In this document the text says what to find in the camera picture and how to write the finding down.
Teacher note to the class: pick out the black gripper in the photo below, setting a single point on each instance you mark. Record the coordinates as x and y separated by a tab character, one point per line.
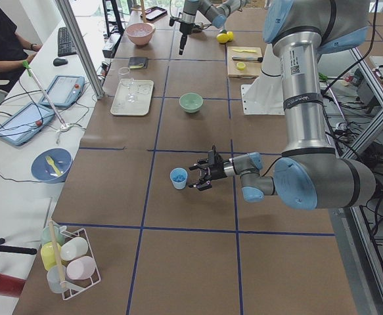
183	28
217	170

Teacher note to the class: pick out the light blue cup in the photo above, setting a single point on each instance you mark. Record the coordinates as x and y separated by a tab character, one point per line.
178	178

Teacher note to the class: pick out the green bowl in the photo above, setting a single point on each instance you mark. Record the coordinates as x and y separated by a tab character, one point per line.
191	102

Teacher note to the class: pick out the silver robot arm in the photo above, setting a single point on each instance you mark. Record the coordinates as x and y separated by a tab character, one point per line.
217	15
308	175

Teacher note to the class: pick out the pink bowl with ice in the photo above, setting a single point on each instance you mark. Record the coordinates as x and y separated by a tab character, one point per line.
140	33

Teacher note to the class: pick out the blue bowl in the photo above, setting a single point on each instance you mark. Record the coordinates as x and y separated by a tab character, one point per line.
44	173

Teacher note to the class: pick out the yellow lemon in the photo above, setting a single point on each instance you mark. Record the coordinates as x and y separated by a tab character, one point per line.
230	35
222	38

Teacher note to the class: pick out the grey folded cloth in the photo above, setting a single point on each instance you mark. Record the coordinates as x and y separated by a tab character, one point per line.
137	62

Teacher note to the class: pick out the half lemon slice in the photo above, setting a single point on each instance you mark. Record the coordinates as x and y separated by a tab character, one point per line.
240	66

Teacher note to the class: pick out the clear wine glass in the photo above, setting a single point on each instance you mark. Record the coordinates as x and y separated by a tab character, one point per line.
127	81

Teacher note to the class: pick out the steel muddler black tip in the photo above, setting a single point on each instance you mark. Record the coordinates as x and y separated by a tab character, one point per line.
247	59

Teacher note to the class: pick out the cream bear tray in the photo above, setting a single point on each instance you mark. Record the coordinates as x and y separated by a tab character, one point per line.
143	91

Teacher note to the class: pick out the yellow plastic knife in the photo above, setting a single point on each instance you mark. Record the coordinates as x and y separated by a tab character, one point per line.
245	51

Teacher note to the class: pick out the wooden cutting board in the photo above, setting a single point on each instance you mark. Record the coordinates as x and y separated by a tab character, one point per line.
244	62

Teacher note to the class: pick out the black keyboard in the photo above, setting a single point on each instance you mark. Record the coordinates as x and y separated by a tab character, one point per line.
65	45

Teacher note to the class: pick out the black computer mouse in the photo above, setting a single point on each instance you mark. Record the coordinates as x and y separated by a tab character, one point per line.
59	62

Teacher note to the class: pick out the blue teach pendant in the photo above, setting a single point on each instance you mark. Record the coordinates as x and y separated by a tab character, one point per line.
25	124
64	90

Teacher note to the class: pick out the white cup on rack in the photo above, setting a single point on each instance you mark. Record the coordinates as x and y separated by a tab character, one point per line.
74	248

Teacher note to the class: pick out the pink cup on rack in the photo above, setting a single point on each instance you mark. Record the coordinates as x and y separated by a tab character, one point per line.
81	268

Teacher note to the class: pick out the yellow plastic fork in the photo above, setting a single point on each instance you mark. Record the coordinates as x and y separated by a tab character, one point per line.
51	163

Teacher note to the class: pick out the yellow cup on rack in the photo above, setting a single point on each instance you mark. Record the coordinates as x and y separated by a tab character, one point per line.
48	256

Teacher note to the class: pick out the seated person black shirt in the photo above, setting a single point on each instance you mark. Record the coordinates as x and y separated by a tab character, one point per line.
14	50

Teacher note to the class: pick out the clear cup on rack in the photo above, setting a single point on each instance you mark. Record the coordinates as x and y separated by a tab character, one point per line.
53	280

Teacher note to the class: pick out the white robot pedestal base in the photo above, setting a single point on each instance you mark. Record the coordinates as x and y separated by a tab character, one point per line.
264	95

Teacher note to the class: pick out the aluminium frame post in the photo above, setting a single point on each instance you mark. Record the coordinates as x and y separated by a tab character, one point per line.
67	14

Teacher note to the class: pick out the white wire cup rack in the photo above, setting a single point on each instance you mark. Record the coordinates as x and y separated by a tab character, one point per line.
59	235

